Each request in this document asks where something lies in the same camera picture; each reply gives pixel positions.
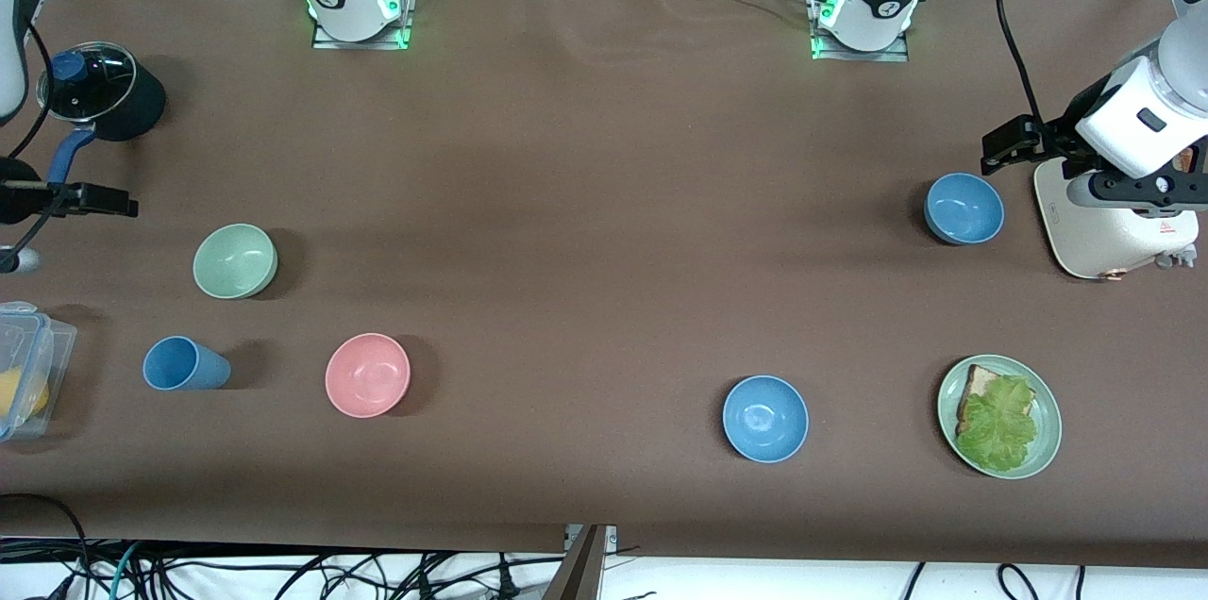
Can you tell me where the cream white toaster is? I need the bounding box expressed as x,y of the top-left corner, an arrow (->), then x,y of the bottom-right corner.
1033,157 -> 1201,281

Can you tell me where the pink bowl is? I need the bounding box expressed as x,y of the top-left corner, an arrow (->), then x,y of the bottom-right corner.
325,332 -> 412,419

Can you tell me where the teal floor cable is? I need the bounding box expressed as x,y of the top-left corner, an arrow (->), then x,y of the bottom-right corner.
109,542 -> 143,600

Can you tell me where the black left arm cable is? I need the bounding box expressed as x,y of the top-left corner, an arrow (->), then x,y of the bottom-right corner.
996,0 -> 1047,125

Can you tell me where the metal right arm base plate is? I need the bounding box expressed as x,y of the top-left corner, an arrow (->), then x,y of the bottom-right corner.
311,0 -> 413,51

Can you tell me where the blue bowl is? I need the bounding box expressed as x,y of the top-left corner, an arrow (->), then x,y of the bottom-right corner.
923,172 -> 1006,246
722,375 -> 811,464

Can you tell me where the black pot with blue handle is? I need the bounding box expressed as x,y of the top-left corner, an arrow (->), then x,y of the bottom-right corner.
47,51 -> 168,186

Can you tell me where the bread slice under lettuce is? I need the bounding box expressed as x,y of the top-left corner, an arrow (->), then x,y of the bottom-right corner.
958,364 -> 1003,422

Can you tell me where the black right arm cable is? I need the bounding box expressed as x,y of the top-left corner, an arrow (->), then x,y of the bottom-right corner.
0,23 -> 72,254

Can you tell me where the green lettuce leaf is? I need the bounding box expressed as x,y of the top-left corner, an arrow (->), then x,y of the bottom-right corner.
955,375 -> 1039,474

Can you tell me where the aluminium frame strut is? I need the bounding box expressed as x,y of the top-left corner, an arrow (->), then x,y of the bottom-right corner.
543,525 -> 619,600

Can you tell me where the blue cup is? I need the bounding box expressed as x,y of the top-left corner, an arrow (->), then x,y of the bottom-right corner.
143,336 -> 232,392

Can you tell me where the green bowl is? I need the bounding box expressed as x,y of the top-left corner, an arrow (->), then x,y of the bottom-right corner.
193,223 -> 279,301

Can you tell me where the yellow fruit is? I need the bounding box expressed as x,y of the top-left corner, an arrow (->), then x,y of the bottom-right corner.
0,369 -> 50,420

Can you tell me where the clear plastic container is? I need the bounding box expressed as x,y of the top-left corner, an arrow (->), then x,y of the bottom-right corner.
0,301 -> 78,442

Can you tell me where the green plate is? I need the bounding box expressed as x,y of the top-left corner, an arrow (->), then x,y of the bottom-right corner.
937,354 -> 1064,480

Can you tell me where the brown table cover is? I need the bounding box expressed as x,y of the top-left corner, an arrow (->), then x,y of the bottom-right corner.
0,0 -> 1208,571

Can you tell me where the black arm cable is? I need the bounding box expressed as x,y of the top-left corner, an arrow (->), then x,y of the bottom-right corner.
996,0 -> 1047,125
0,23 -> 72,254

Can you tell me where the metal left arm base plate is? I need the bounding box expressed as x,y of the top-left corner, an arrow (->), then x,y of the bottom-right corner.
809,0 -> 910,63

